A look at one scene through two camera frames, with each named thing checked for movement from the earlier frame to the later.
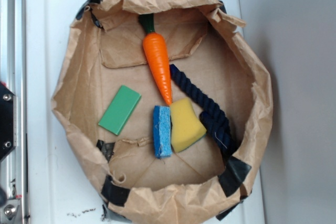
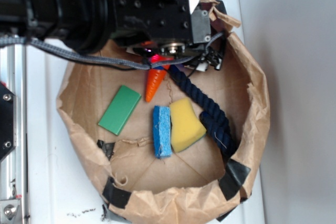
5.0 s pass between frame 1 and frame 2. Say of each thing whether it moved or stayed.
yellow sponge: stayed
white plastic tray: stayed
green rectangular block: stayed
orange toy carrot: moved
